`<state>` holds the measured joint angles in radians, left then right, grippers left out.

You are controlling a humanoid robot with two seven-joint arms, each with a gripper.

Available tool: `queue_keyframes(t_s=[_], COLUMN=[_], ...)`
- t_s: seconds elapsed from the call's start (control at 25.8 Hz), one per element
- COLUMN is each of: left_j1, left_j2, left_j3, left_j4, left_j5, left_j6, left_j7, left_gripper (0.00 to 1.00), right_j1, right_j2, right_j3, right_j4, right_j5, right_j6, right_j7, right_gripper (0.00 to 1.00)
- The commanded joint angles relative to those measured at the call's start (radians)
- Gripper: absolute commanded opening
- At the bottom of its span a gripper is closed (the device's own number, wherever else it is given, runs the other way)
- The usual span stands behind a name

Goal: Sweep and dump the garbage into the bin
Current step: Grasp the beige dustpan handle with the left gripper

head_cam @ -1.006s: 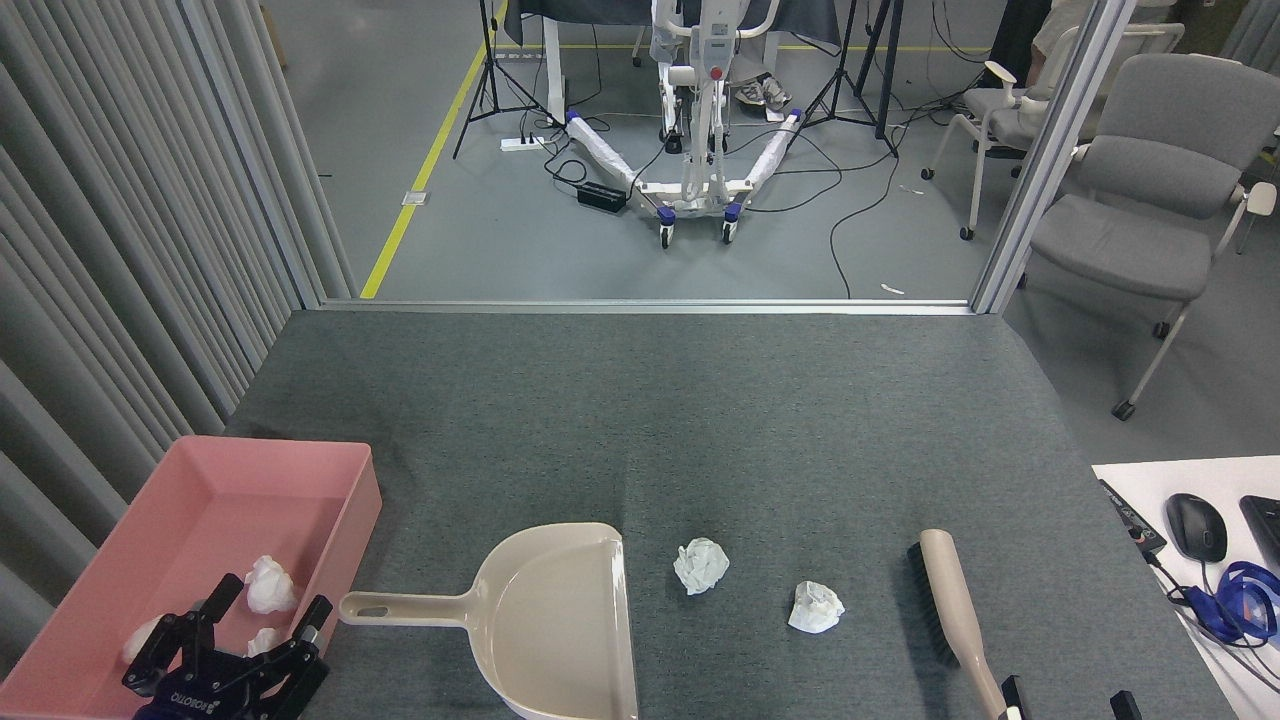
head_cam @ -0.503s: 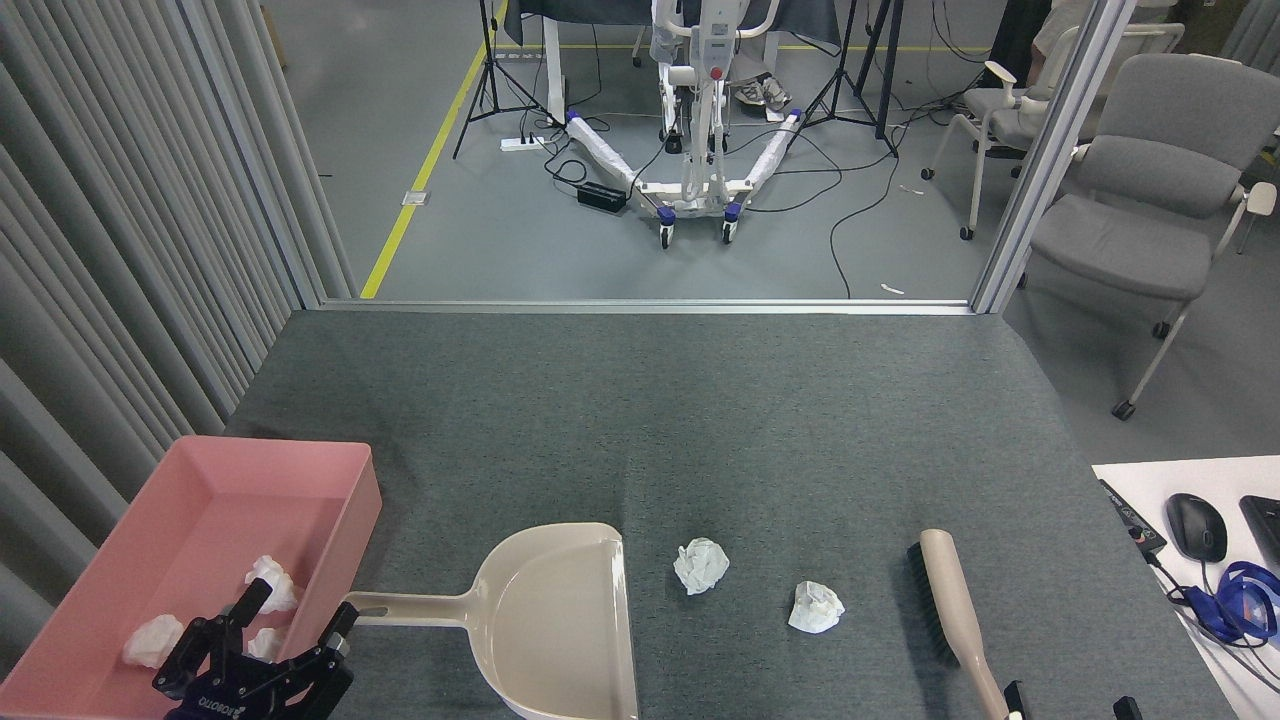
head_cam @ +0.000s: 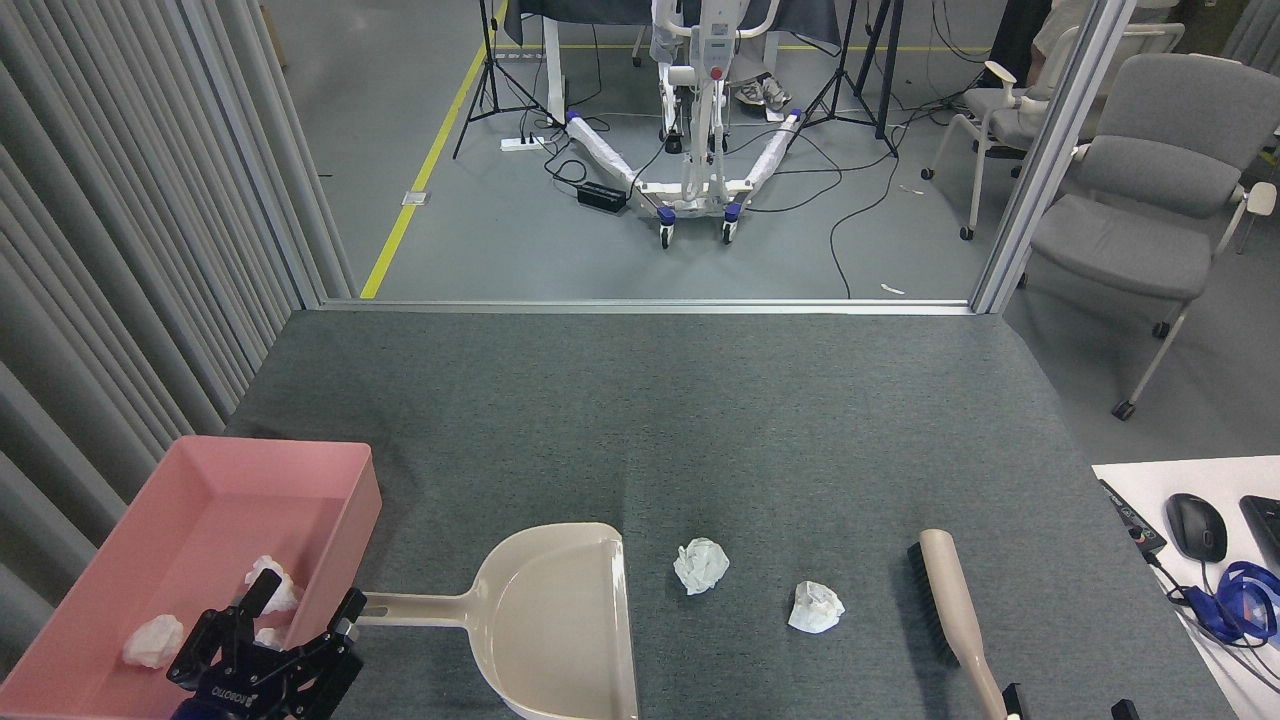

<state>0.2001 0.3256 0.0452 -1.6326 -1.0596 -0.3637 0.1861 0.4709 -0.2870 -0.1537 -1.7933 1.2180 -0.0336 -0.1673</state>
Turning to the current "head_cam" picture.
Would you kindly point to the person's feet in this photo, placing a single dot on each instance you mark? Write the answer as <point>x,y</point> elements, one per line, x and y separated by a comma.
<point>765,92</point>

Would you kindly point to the dark desk with white legs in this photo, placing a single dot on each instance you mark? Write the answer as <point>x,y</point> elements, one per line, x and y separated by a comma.
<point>800,20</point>

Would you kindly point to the black tripod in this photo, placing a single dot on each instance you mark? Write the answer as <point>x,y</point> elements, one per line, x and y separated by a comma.
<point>489,70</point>
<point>887,70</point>

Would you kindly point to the white wheeled stand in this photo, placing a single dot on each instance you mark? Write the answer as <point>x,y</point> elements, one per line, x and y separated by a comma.
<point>690,190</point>

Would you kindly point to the black computer mouse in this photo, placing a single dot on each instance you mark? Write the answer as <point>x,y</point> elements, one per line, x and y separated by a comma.
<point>1196,527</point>

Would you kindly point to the beige brush with black bristles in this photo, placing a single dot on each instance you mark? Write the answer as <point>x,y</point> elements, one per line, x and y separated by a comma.
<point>950,600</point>

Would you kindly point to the grey pleated curtain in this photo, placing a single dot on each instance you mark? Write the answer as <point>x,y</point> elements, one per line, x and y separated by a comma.
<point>100,250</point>

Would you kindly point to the silver floor outlet plate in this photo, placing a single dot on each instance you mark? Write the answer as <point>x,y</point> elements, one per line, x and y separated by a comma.
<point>416,198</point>

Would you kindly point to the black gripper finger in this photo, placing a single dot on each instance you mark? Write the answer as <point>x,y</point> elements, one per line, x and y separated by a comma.
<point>1015,700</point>
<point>335,665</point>
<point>1124,712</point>
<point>205,640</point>

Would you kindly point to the black keyboard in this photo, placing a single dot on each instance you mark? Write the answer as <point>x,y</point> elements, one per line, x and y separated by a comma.
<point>1265,530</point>

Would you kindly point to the silver table edge rail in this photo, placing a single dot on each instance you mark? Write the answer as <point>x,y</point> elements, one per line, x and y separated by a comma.
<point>650,306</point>

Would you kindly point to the black slim hub device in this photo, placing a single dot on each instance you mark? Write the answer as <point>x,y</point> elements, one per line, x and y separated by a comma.
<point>1132,517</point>

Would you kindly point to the pink plastic bin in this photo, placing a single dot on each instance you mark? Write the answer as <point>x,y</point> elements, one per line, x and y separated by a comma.
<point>200,510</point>

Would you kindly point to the white side table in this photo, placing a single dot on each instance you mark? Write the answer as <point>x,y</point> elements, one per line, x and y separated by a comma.
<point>1200,480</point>

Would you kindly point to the grey chair with white frame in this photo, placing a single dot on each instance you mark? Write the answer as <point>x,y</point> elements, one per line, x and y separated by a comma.
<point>1005,120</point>

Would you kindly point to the large grey office chair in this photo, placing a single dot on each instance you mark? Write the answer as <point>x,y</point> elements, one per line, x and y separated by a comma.
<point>1130,240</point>

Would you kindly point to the white power strip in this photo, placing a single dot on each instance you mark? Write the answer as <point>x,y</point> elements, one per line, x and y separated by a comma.
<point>522,144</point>

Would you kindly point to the beige plastic dustpan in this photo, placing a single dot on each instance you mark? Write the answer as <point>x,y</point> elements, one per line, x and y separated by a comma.
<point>550,620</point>

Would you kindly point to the white paper ball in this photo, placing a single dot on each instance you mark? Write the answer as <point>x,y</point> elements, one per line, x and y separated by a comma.
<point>285,598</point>
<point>701,565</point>
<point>815,607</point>
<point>153,640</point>
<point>268,637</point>

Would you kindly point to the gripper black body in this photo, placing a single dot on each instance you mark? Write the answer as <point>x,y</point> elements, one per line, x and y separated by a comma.
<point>250,690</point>

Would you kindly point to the person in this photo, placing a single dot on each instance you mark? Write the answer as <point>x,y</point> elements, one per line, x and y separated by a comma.
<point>1060,25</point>

